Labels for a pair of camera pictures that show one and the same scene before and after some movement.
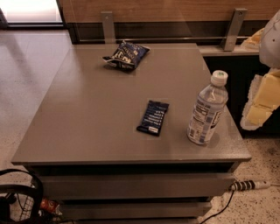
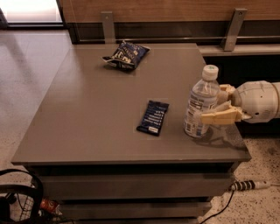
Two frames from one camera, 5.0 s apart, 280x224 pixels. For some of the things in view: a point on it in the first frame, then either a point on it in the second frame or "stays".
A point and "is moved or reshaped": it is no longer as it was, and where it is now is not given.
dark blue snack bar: x=154 y=117 stays
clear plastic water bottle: x=209 y=110 is moved or reshaped
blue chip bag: x=128 y=55 stays
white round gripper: x=271 y=44 -> x=254 y=101
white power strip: x=244 y=185 stays
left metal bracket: x=108 y=21 stays
